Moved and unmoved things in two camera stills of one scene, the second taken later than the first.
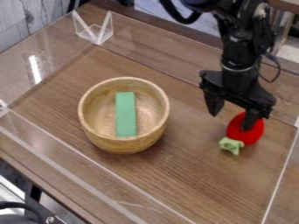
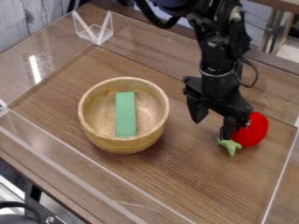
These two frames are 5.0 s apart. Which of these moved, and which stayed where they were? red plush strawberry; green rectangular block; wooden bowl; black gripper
Moved: black gripper
Stayed: wooden bowl; green rectangular block; red plush strawberry
